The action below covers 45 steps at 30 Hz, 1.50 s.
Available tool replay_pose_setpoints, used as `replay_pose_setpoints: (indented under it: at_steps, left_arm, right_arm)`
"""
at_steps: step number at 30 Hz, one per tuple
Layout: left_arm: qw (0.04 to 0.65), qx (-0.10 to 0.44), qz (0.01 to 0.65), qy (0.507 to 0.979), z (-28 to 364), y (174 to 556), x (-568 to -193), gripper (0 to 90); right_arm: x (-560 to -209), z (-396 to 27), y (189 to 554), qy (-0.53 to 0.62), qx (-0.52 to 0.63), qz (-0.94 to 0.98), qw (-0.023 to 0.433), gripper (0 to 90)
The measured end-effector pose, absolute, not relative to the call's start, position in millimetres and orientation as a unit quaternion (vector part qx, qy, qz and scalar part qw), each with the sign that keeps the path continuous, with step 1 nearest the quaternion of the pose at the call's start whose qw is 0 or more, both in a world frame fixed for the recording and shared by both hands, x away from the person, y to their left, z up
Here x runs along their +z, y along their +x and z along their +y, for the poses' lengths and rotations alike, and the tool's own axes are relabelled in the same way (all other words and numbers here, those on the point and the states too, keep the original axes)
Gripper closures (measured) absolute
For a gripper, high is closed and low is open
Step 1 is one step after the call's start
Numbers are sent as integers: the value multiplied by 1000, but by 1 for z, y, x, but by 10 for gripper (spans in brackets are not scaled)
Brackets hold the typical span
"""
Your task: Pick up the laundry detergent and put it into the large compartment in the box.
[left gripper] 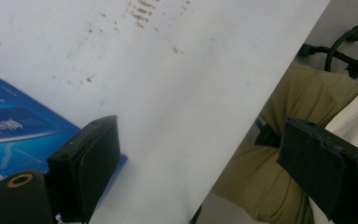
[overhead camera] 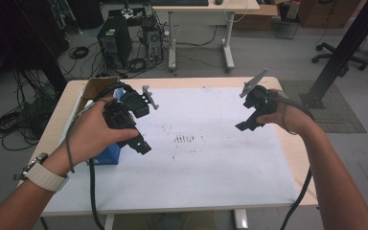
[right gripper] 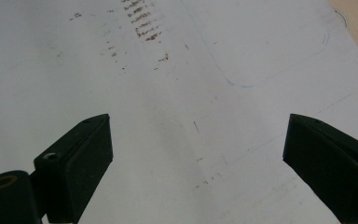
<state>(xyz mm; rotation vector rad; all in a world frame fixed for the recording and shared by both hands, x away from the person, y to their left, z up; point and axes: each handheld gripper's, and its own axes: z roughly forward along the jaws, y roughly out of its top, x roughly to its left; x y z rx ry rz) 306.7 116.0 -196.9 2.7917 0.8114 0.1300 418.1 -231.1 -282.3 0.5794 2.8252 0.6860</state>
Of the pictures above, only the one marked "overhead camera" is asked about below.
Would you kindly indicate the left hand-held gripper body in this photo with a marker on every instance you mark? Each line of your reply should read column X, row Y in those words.
column 134, row 103

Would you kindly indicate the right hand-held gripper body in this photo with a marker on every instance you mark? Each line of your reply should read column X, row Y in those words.
column 260, row 99

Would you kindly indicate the blue cardboard box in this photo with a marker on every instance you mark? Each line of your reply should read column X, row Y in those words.
column 108, row 156

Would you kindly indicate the person's right hand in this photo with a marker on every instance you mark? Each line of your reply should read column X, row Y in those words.
column 287, row 118

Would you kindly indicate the person's left hand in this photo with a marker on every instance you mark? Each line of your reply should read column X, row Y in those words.
column 89, row 134

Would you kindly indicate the white table mat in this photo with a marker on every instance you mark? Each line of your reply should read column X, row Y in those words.
column 220, row 166

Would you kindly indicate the black computer tower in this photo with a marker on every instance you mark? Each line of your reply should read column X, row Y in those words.
column 115, row 41

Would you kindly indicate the open computer case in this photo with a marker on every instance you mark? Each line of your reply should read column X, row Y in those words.
column 153, row 40

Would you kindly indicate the white table leg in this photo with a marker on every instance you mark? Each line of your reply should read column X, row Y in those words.
column 240, row 219
column 110, row 222

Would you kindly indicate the black office chair base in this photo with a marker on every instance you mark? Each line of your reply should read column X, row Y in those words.
column 329, row 55

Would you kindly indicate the brown cardboard box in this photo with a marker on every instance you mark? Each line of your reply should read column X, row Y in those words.
column 257, row 17

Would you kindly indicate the grey floor mat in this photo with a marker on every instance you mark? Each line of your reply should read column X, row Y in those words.
column 341, row 115

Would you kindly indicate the black and white board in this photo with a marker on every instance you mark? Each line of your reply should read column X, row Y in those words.
column 127, row 16

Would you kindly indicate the black metal stand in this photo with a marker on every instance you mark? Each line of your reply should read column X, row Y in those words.
column 341, row 51

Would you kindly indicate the white-legged wooden desk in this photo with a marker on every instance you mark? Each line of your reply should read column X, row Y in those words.
column 204, row 8

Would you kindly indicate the brown wooden cabinet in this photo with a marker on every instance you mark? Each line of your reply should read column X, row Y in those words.
column 329, row 12

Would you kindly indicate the black keyboard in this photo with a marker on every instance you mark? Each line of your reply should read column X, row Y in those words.
column 179, row 2

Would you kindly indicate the dark curtain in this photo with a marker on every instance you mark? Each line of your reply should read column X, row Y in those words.
column 28, row 38

